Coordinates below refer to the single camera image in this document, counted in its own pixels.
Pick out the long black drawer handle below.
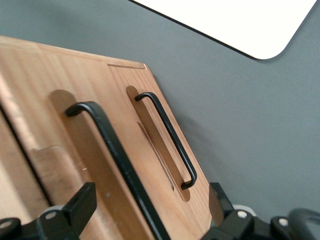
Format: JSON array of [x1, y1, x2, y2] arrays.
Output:
[[64, 101, 172, 240]]

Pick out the wooden drawer cabinet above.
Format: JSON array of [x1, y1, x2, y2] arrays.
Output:
[[0, 72, 52, 226]]

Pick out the wooden drawer with box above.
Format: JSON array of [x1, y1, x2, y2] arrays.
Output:
[[0, 34, 163, 240]]

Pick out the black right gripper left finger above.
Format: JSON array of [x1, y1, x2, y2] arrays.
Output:
[[37, 182, 97, 240]]

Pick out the beige rectangular tray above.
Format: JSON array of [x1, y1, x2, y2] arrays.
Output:
[[129, 0, 318, 61]]

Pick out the short black drawer handle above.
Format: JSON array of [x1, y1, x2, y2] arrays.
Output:
[[134, 91, 198, 190]]

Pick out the wooden closed drawer front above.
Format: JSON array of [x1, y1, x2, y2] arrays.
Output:
[[107, 62, 213, 232]]

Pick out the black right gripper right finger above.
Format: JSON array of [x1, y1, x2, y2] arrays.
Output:
[[202, 182, 256, 240]]

